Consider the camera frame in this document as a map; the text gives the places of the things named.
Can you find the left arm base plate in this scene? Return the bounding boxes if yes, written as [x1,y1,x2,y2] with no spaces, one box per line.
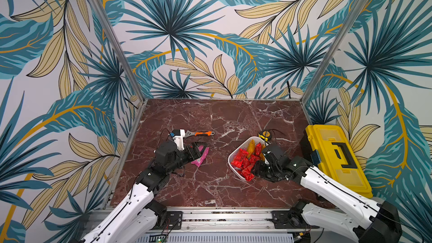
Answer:
[151,211,183,231]

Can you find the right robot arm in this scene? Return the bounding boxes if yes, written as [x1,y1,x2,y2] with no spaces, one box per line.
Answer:
[251,144,403,243]

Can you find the white plastic storage box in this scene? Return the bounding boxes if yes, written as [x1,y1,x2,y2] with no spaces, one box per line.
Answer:
[228,135,269,182]

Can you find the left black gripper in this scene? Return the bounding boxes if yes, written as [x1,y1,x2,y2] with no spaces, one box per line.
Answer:
[166,141,208,174]

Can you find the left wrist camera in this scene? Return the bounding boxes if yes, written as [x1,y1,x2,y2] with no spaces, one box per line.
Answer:
[169,129,186,151]

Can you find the aluminium front rail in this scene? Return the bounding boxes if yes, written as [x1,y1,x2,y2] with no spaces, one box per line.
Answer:
[138,208,314,239]

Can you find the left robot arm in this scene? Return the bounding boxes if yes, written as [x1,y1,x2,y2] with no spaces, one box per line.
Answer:
[71,140,207,243]

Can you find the magenta tea bag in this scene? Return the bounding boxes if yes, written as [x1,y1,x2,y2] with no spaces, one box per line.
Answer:
[191,145,210,168]

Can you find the orange handled adjustable wrench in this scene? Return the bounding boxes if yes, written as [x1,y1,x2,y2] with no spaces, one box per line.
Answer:
[183,130,215,138]

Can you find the yellow black tape measure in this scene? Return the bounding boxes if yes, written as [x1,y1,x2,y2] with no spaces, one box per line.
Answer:
[258,130,272,142]

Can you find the yellow black toolbox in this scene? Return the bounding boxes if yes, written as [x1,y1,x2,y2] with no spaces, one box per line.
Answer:
[300,125,373,199]

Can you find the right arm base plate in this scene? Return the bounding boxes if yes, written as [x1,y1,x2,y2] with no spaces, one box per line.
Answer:
[271,210,317,231]

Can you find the red tea bag in box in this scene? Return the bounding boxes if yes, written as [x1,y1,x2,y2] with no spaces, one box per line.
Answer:
[254,143,262,157]

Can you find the small yellow tea bag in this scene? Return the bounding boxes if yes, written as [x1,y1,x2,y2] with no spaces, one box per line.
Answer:
[246,139,255,158]

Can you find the red tea bag pile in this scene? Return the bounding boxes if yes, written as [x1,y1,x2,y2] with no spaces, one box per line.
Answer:
[229,148,261,182]

